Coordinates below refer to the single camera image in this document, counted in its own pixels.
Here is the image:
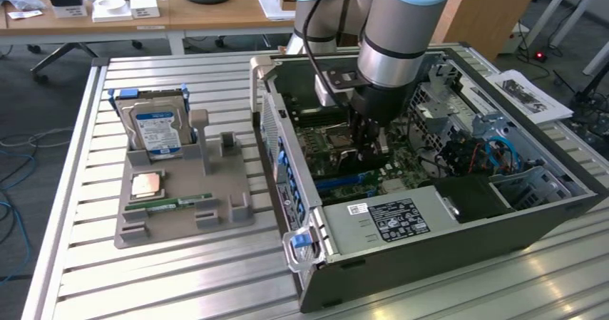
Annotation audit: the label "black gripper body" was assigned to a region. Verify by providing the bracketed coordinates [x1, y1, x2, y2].
[350, 81, 408, 125]

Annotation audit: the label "graphics card with black cooler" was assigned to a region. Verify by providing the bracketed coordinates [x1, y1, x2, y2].
[330, 145, 388, 177]

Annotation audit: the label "CPU socket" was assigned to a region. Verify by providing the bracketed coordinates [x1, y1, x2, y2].
[323, 124, 352, 152]

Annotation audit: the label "black RAM slot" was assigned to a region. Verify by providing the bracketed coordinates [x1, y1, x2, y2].
[292, 106, 351, 118]
[296, 115, 352, 128]

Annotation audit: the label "green motherboard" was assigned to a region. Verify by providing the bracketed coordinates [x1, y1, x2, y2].
[284, 95, 443, 207]

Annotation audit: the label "black RAM stick with sticker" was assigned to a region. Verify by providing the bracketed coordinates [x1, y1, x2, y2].
[311, 152, 336, 172]

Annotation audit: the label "blue expansion slot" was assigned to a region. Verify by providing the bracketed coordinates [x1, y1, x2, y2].
[315, 175, 363, 190]

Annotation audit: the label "grey power supply unit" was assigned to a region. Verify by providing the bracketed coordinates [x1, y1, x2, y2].
[320, 186, 461, 257]

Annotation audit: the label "printed paper sheets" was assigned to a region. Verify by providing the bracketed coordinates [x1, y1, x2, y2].
[485, 69, 574, 125]

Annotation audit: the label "white paper stack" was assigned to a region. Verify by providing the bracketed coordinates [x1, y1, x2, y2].
[258, 0, 299, 21]

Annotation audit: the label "open dark PC case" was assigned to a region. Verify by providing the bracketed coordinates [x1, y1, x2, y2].
[250, 47, 601, 314]

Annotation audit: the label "grey parts rack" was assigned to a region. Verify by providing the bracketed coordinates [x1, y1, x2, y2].
[113, 108, 258, 250]

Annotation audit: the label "metal disk bay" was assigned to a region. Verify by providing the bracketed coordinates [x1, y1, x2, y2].
[487, 165, 571, 212]

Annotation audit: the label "wooden office desk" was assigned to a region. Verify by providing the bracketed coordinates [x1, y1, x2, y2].
[0, 0, 172, 46]
[168, 0, 431, 56]

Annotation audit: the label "hard disk with blue label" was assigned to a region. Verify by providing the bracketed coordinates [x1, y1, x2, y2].
[117, 98, 187, 161]

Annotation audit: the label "black tripod stand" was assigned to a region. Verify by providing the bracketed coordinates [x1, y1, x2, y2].
[551, 43, 609, 138]

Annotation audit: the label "green RAM stick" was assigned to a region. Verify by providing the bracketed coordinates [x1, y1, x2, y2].
[127, 193, 215, 211]

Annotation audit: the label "copper-toned CPU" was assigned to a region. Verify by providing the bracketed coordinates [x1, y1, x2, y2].
[131, 172, 161, 199]

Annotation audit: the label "blue disk caddy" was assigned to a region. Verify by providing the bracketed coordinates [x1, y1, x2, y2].
[107, 84, 192, 157]

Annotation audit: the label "small white box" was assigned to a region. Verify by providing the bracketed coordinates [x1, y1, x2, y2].
[129, 0, 160, 19]

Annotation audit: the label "flat white box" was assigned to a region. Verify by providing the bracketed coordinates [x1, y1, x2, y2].
[91, 6, 133, 24]

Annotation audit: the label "white tape roll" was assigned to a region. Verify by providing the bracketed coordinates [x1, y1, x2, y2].
[93, 0, 128, 14]

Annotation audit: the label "grey office chair base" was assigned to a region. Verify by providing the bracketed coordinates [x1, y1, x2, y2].
[26, 41, 144, 84]

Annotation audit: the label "white box with black lid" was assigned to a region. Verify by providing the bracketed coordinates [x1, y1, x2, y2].
[48, 0, 88, 18]

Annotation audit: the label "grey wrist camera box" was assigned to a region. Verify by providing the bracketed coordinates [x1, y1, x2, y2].
[312, 71, 347, 108]

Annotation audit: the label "red wire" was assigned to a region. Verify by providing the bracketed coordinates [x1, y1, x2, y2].
[469, 141, 482, 173]

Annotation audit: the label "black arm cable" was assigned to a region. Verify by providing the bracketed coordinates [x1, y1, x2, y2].
[303, 0, 346, 93]

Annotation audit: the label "blue wire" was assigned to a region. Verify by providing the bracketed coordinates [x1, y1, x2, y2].
[487, 136, 525, 175]

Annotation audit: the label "white wall box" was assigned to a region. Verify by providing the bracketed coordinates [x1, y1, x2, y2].
[497, 31, 523, 59]

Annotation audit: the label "white table frame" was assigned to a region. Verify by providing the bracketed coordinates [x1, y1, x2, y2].
[522, 0, 609, 77]

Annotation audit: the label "white floor cable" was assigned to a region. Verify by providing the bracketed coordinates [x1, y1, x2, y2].
[0, 127, 73, 149]

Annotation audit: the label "blue floor cable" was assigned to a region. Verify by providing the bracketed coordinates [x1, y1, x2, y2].
[0, 148, 37, 284]

